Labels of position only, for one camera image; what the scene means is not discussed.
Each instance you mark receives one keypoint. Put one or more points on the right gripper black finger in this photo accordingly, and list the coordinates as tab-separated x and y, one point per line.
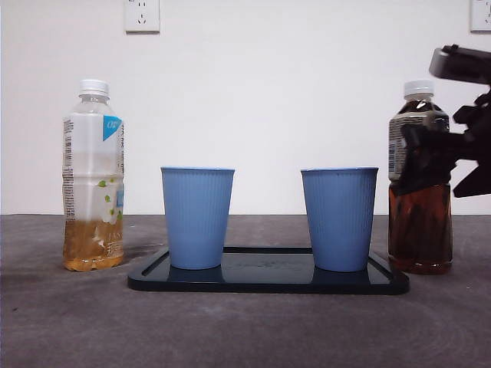
429	161

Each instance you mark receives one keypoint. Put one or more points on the dark oolong tea bottle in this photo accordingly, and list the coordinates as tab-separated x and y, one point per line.
420	237

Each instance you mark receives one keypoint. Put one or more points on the clear bottle pale yellow tea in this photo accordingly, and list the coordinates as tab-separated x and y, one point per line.
94	241

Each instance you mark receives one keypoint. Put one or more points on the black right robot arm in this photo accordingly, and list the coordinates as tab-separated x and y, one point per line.
477	142

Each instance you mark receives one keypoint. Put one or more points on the blue ribbed plastic cup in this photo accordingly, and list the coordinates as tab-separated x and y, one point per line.
339	218
196	218

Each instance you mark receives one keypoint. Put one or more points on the dark rectangular serving tray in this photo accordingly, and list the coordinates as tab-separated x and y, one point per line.
268	281

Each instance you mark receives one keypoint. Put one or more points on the right wrist grey camera box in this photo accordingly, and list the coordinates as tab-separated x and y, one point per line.
460	63

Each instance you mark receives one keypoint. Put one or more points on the white wall power socket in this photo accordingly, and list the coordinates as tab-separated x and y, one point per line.
481	15
142	15

